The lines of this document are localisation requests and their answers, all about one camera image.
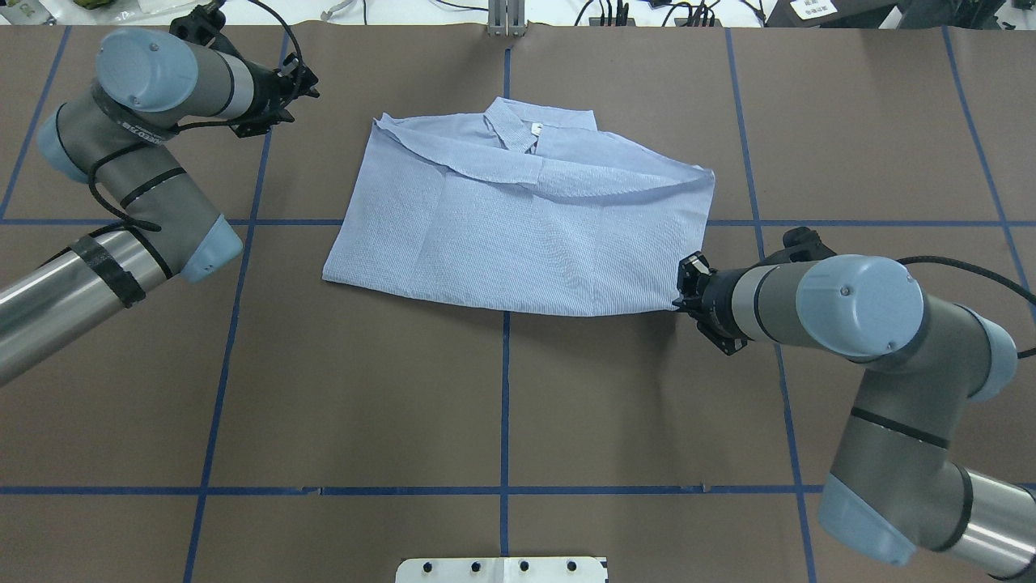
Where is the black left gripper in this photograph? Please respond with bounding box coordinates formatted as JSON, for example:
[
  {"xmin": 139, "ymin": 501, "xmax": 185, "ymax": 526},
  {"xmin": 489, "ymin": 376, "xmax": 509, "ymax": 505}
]
[{"xmin": 170, "ymin": 4, "xmax": 321, "ymax": 138}]

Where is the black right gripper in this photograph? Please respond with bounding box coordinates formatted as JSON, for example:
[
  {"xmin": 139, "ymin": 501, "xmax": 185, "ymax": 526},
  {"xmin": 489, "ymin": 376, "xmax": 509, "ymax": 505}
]
[{"xmin": 671, "ymin": 228, "xmax": 834, "ymax": 355}]

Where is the blue striped button shirt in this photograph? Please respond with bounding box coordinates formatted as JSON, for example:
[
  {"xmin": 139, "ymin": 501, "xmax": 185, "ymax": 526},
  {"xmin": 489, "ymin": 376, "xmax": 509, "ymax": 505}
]
[{"xmin": 322, "ymin": 97, "xmax": 715, "ymax": 317}]

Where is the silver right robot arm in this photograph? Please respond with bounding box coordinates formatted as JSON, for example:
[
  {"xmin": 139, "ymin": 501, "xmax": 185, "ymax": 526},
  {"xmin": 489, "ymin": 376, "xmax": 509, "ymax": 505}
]
[{"xmin": 673, "ymin": 228, "xmax": 1035, "ymax": 582}]

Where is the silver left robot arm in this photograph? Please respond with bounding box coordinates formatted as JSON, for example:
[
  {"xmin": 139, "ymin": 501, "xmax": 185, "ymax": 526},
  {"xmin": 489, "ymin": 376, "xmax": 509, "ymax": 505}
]
[{"xmin": 1, "ymin": 1, "xmax": 319, "ymax": 384}]

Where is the green cloth pouch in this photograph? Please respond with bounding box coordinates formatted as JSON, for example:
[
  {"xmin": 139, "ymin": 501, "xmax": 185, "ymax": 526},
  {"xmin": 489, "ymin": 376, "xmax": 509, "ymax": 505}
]
[{"xmin": 73, "ymin": 0, "xmax": 125, "ymax": 12}]

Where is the black labelled box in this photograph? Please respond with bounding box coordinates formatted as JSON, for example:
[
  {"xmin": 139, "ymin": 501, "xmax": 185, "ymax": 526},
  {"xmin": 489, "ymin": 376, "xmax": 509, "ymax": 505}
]
[{"xmin": 762, "ymin": 1, "xmax": 897, "ymax": 29}]

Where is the aluminium frame post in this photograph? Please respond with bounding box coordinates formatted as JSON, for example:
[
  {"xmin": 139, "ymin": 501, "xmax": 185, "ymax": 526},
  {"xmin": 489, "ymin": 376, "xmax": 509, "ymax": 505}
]
[{"xmin": 487, "ymin": 0, "xmax": 528, "ymax": 38}]

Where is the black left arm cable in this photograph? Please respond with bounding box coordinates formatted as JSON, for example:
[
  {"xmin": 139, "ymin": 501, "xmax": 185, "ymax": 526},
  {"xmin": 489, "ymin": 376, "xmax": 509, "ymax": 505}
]
[{"xmin": 85, "ymin": 0, "xmax": 307, "ymax": 236}]

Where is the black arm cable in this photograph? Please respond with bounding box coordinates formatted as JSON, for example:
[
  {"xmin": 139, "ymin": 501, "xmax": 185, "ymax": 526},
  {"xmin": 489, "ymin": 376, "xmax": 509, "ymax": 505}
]
[
  {"xmin": 85, "ymin": 0, "xmax": 307, "ymax": 236},
  {"xmin": 894, "ymin": 256, "xmax": 1036, "ymax": 361}
]

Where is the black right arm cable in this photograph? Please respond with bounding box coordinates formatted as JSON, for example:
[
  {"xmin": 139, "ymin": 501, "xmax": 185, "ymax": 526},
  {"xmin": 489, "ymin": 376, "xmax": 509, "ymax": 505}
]
[{"xmin": 894, "ymin": 256, "xmax": 1036, "ymax": 361}]

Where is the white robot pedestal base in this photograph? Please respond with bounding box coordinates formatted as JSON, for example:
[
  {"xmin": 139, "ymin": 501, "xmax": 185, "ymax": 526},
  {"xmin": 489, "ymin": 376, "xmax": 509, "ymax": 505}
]
[{"xmin": 393, "ymin": 555, "xmax": 609, "ymax": 582}]

